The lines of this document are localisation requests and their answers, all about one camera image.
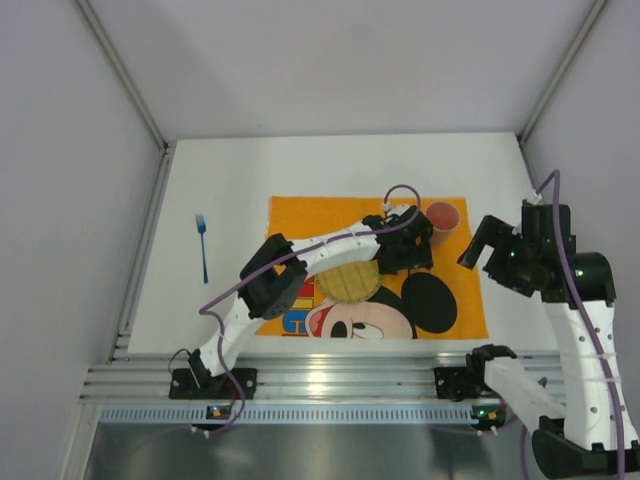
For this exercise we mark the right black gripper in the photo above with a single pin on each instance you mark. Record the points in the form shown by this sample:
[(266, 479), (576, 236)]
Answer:
[(498, 251)]

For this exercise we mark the blue metal fork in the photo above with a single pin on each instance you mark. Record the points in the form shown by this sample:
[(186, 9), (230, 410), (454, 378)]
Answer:
[(201, 229)]

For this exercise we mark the aluminium mounting rail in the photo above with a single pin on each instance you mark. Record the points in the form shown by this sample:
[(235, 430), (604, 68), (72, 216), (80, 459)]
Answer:
[(322, 377)]

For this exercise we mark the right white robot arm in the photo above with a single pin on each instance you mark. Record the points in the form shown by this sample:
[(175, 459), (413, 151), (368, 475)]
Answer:
[(590, 433)]

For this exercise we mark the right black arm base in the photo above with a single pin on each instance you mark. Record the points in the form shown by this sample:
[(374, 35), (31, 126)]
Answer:
[(461, 383)]

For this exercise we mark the perforated metal cable strip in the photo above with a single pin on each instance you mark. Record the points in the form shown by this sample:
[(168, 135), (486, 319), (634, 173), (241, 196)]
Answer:
[(481, 416)]

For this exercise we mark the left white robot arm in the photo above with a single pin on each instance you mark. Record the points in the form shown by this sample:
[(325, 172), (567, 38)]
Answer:
[(271, 280)]

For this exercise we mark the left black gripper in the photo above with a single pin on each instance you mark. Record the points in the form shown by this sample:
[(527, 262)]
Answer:
[(409, 248)]

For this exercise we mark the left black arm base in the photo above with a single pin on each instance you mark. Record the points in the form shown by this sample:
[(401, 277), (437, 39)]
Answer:
[(183, 385)]

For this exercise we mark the pink plastic cup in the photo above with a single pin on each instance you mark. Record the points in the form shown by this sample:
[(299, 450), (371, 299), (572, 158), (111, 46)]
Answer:
[(445, 219)]

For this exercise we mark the woven bamboo round plate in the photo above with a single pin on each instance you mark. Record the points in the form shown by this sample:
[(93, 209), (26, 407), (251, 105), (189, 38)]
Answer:
[(350, 283)]

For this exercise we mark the blue metal spoon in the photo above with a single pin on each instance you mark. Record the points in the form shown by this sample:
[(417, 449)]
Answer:
[(406, 287)]

